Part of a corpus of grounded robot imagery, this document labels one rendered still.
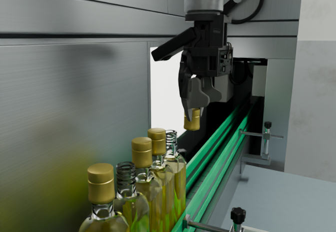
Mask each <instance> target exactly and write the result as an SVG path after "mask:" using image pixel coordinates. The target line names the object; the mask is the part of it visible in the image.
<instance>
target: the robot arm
mask: <svg viewBox="0 0 336 232"><path fill-rule="evenodd" d="M223 8H224V0H184V12H185V13H187V14H186V15H185V22H194V27H190V28H188V29H187V30H185V31H183V32H182V33H180V34H179V35H177V36H175V37H174V38H172V39H171V40H169V41H167V42H166V43H164V44H161V45H160V46H158V48H156V49H154V50H153V51H152V52H151V55H152V57H153V60H154V61H155V62H157V61H168V60H170V59H171V57H173V56H174V55H176V54H178V53H180V52H181V51H182V53H181V58H180V62H179V72H178V88H179V96H180V98H181V103H182V106H183V109H184V112H185V114H186V117H187V120H188V121H190V122H191V121H192V115H193V111H192V109H193V108H199V109H200V117H201V116H202V113H203V109H204V107H206V106H208V105H209V103H211V102H217V101H220V100H221V98H222V93H221V92H220V91H218V90H217V89H215V88H214V87H213V84H212V78H211V77H220V76H224V75H227V74H229V73H232V68H233V49H234V48H233V47H232V45H231V43H230V42H227V35H228V23H231V22H232V16H226V15H222V14H220V13H221V12H223ZM227 43H228V45H227ZM229 44H230V45H229ZM193 75H196V76H195V77H193V78H192V76H193Z"/></svg>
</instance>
